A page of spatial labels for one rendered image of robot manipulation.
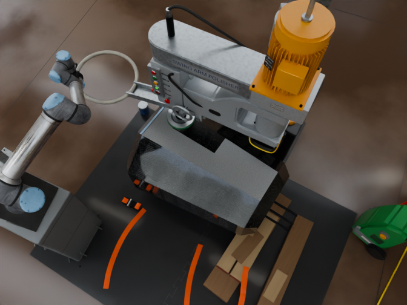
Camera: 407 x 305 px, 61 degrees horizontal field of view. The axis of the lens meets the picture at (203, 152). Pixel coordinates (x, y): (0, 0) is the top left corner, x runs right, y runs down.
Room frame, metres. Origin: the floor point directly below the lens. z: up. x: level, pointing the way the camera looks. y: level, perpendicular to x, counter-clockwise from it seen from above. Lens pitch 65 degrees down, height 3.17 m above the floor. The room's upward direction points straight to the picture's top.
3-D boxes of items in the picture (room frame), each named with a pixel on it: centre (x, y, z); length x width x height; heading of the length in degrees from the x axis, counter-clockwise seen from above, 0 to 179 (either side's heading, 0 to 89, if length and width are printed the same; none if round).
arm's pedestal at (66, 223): (0.67, 1.19, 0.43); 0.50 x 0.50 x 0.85; 66
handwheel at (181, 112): (1.21, 0.12, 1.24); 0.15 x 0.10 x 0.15; 63
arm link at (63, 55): (1.62, 0.97, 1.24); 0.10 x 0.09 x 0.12; 164
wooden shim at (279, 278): (0.20, -0.59, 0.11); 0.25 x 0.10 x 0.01; 146
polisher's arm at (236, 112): (1.17, -0.17, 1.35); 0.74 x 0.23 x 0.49; 63
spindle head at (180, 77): (1.33, 0.10, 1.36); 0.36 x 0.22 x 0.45; 63
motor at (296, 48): (1.05, -0.41, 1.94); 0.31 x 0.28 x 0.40; 153
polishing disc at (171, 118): (1.37, 0.17, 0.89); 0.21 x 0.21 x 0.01
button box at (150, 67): (1.30, 0.29, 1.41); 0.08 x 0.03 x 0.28; 63
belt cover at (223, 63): (1.21, -0.14, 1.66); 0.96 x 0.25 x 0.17; 63
